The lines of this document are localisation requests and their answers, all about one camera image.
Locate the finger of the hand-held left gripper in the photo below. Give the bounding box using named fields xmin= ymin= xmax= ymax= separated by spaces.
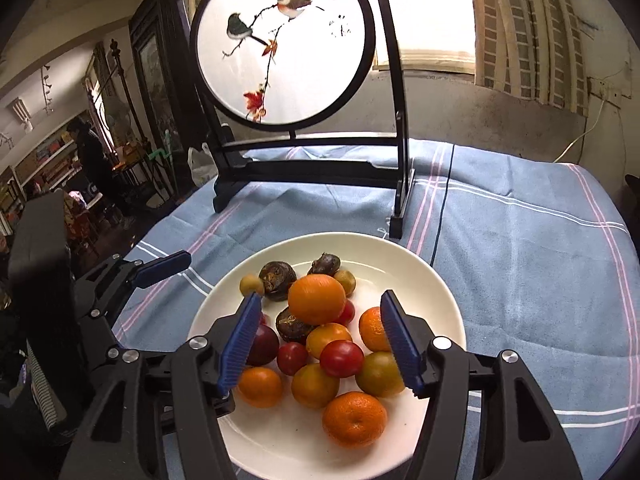
xmin=75 ymin=250 xmax=192 ymax=318
xmin=82 ymin=310 xmax=148 ymax=378

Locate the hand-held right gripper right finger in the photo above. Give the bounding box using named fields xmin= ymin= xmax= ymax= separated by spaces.
xmin=380 ymin=289 xmax=583 ymax=480

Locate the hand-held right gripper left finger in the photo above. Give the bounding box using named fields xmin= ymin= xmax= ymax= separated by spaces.
xmin=57 ymin=291 xmax=263 ymax=480

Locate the dark purple tomato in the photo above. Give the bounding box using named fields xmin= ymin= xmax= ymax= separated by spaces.
xmin=246 ymin=324 xmax=280 ymax=367

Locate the olive green tomato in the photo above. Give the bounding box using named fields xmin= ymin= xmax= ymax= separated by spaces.
xmin=355 ymin=351 xmax=406 ymax=398

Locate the red cherry tomato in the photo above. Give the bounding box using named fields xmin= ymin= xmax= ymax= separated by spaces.
xmin=320 ymin=340 xmax=365 ymax=378
xmin=276 ymin=342 xmax=310 ymax=377
xmin=332 ymin=299 xmax=356 ymax=327

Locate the yellow tomato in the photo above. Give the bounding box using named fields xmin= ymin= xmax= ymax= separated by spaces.
xmin=305 ymin=323 xmax=353 ymax=360
xmin=291 ymin=363 xmax=341 ymax=409

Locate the large mandarin orange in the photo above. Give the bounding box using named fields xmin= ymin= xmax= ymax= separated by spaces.
xmin=287 ymin=275 xmax=347 ymax=326

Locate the white round plate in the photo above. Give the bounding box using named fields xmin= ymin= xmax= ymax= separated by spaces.
xmin=187 ymin=232 xmax=467 ymax=480

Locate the shelf of goods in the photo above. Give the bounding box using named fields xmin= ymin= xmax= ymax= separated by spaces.
xmin=0 ymin=125 xmax=83 ymax=241

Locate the white plastic bag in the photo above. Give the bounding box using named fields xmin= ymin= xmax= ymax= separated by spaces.
xmin=187 ymin=142 xmax=218 ymax=186

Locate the green plastic object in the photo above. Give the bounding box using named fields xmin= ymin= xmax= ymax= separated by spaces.
xmin=147 ymin=130 xmax=173 ymax=163

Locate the blue striped tablecloth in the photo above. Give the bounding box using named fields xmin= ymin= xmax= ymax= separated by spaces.
xmin=112 ymin=137 xmax=640 ymax=480

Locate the dark framed painting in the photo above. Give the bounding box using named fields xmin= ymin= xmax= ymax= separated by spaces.
xmin=129 ymin=0 xmax=201 ymax=196

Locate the round bird-painted table screen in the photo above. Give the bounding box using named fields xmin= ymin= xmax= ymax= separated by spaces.
xmin=177 ymin=0 xmax=416 ymax=238

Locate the checked curtain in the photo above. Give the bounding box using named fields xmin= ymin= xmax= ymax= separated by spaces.
xmin=470 ymin=0 xmax=588 ymax=116

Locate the bright window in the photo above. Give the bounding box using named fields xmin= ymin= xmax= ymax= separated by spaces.
xmin=350 ymin=0 xmax=476 ymax=71

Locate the white power cable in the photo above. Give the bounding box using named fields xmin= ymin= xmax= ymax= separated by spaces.
xmin=552 ymin=100 xmax=607 ymax=163

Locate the white wall socket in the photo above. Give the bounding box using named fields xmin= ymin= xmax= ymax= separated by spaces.
xmin=587 ymin=77 xmax=623 ymax=103

